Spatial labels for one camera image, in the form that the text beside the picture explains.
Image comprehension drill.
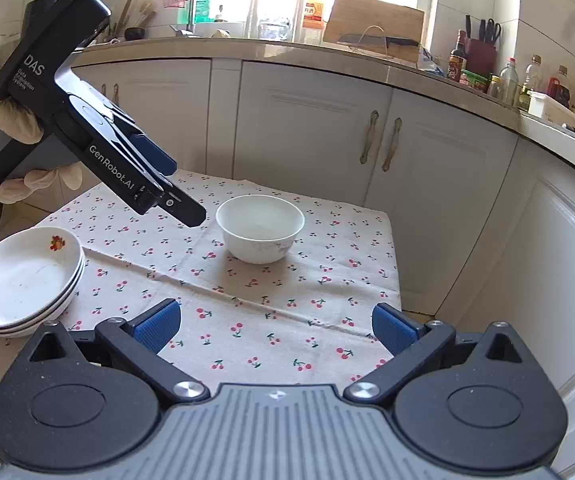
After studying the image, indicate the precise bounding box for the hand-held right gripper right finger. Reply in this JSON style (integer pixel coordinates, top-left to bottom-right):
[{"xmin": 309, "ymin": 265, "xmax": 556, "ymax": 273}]
[{"xmin": 343, "ymin": 302, "xmax": 525, "ymax": 403}]

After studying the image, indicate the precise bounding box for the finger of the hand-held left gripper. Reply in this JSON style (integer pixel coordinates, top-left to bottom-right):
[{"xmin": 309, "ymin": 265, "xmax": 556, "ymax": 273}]
[
  {"xmin": 157, "ymin": 182, "xmax": 207, "ymax": 229},
  {"xmin": 100, "ymin": 100, "xmax": 179, "ymax": 177}
]

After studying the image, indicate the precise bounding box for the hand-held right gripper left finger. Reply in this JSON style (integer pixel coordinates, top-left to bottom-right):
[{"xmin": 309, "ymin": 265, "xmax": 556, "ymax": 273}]
[{"xmin": 27, "ymin": 297, "xmax": 208, "ymax": 403}]

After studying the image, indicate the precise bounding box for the white bowl pink flower print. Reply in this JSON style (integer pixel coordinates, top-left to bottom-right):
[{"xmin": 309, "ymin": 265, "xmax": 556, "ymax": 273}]
[{"xmin": 216, "ymin": 195, "xmax": 306, "ymax": 265}]

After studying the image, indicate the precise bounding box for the white fruit-print plate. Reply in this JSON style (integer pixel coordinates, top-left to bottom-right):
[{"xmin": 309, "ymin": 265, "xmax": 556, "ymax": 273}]
[
  {"xmin": 0, "ymin": 226, "xmax": 84, "ymax": 326},
  {"xmin": 0, "ymin": 255, "xmax": 86, "ymax": 333},
  {"xmin": 0, "ymin": 265, "xmax": 87, "ymax": 339}
]

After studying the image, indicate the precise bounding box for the person's left hand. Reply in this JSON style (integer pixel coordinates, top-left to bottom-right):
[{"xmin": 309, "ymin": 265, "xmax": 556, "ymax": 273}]
[{"xmin": 0, "ymin": 74, "xmax": 84, "ymax": 205}]

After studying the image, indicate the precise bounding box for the white cabinet door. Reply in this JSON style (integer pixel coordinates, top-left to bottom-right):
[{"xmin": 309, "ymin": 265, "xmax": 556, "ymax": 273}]
[
  {"xmin": 108, "ymin": 59, "xmax": 213, "ymax": 178},
  {"xmin": 447, "ymin": 137, "xmax": 575, "ymax": 411},
  {"xmin": 70, "ymin": 64, "xmax": 110, "ymax": 111},
  {"xmin": 234, "ymin": 61, "xmax": 394, "ymax": 216},
  {"xmin": 380, "ymin": 85, "xmax": 519, "ymax": 323}
]

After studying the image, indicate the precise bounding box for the cherry-print tablecloth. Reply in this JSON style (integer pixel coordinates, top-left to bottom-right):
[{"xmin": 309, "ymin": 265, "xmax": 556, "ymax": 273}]
[{"xmin": 0, "ymin": 169, "xmax": 403, "ymax": 476}]

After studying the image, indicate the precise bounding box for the silver faucet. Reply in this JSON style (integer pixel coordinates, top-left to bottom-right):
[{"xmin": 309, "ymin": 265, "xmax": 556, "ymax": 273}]
[{"xmin": 144, "ymin": 0, "xmax": 199, "ymax": 37}]

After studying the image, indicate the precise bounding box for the beige kitchen countertop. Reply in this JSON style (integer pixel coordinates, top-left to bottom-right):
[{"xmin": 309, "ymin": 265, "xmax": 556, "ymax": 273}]
[{"xmin": 70, "ymin": 35, "xmax": 575, "ymax": 161}]

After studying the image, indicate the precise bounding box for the orange-label oil bottle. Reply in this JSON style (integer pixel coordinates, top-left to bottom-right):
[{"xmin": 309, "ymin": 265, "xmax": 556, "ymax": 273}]
[{"xmin": 301, "ymin": 0, "xmax": 325, "ymax": 46}]

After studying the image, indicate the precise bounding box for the green packet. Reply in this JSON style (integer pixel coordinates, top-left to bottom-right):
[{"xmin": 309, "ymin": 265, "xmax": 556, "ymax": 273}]
[{"xmin": 460, "ymin": 71, "xmax": 491, "ymax": 92}]

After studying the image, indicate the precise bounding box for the wooden cutting board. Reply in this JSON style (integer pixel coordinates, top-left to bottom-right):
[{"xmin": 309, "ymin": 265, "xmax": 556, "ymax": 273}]
[{"xmin": 323, "ymin": 0, "xmax": 425, "ymax": 61}]

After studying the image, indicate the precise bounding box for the blue white plastic bag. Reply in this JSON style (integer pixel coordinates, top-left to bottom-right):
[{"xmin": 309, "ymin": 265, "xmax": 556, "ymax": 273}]
[{"xmin": 417, "ymin": 45, "xmax": 445, "ymax": 77}]

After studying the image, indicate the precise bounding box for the clear plastic bottle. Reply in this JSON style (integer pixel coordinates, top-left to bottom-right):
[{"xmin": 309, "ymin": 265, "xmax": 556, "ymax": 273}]
[{"xmin": 499, "ymin": 57, "xmax": 518, "ymax": 106}]

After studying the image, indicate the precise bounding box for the white plastic tray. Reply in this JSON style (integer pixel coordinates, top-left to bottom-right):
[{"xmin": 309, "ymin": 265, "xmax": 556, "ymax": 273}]
[{"xmin": 527, "ymin": 91, "xmax": 575, "ymax": 138}]

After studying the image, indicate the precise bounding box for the dark soy sauce bottle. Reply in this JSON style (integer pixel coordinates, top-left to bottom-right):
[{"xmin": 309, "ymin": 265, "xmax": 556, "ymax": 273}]
[{"xmin": 447, "ymin": 30, "xmax": 468, "ymax": 81}]

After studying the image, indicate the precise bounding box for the yellow oil bottle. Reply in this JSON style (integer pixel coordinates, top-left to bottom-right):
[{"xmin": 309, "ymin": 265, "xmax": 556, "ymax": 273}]
[{"xmin": 517, "ymin": 55, "xmax": 543, "ymax": 111}]

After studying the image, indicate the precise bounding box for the dark red knife block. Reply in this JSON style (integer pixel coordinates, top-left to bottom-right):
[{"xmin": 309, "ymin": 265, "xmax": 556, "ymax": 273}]
[{"xmin": 465, "ymin": 17, "xmax": 502, "ymax": 77}]

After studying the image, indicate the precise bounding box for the black-handled cleaver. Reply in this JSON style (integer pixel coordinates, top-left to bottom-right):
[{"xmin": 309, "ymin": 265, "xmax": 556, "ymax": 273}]
[{"xmin": 337, "ymin": 34, "xmax": 421, "ymax": 49}]

